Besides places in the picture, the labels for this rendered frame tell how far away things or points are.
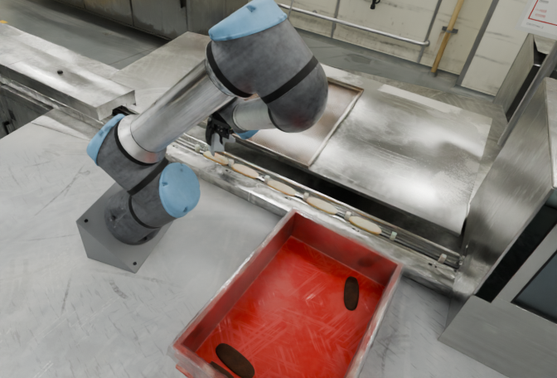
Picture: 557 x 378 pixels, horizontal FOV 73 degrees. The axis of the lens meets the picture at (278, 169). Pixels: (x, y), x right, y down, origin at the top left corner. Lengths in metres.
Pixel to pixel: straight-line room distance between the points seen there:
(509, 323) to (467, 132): 0.80
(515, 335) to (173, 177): 0.79
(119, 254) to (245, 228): 0.34
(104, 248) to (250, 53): 0.62
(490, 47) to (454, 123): 2.87
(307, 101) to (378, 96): 0.98
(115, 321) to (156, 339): 0.10
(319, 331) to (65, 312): 0.57
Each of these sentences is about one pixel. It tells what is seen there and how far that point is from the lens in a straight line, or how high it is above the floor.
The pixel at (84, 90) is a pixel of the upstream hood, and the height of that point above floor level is 0.92.
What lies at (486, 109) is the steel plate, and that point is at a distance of 2.15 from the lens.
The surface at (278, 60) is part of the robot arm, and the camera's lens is 0.60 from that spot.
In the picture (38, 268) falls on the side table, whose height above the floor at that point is 0.82.
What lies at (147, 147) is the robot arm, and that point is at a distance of 0.81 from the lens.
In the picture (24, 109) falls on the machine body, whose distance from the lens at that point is 1.92.
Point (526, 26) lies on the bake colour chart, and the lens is 1.70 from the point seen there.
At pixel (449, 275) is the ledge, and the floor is 0.86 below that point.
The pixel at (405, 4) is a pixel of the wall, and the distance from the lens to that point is 4.71.
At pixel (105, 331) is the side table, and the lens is 0.96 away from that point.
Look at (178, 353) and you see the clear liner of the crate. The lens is 0.79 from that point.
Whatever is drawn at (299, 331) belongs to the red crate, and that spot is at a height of 0.82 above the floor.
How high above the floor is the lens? 1.64
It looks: 38 degrees down
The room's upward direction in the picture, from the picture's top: 8 degrees clockwise
